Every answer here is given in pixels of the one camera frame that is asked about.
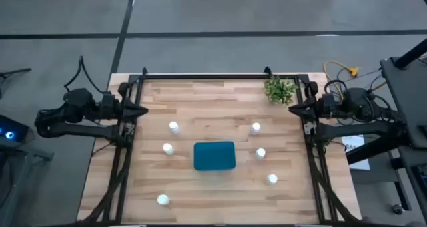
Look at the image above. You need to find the black equipment stand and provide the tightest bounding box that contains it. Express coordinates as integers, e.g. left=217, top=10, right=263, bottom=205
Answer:
left=379, top=38, right=427, bottom=221

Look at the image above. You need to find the blue plastic basket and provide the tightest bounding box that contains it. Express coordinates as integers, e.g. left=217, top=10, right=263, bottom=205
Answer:
left=193, top=140, right=237, bottom=172

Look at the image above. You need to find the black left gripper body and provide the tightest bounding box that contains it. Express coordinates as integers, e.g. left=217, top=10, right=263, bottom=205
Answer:
left=101, top=93, right=125, bottom=122

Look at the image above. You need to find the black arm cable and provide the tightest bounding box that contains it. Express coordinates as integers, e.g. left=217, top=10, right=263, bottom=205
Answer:
left=63, top=55, right=111, bottom=94
left=323, top=79, right=350, bottom=99

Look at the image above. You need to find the black device with blue lights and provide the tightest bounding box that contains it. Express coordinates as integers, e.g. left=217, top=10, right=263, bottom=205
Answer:
left=0, top=115, right=29, bottom=143

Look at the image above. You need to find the black stand leg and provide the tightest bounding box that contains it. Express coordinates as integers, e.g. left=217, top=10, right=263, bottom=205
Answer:
left=0, top=67, right=33, bottom=99

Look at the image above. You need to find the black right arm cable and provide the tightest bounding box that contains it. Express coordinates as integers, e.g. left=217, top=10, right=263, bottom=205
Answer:
left=323, top=79, right=350, bottom=99

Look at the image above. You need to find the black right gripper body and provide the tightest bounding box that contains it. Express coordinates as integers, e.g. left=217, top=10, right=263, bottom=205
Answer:
left=315, top=93, right=338, bottom=122

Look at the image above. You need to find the green plant in white pot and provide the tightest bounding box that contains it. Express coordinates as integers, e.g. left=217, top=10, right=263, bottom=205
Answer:
left=263, top=75, right=299, bottom=106

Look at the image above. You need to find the yellow power cable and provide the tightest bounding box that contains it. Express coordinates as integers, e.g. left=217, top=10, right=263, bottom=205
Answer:
left=323, top=60, right=360, bottom=87

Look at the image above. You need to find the white paper sheet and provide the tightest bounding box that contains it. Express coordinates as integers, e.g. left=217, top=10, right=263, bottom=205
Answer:
left=342, top=134, right=371, bottom=171

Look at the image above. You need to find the black aluminium rig frame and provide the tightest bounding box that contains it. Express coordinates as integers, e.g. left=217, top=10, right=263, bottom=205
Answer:
left=83, top=66, right=364, bottom=226

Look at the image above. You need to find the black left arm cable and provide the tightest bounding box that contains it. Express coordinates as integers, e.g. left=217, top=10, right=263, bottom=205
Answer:
left=63, top=55, right=111, bottom=94

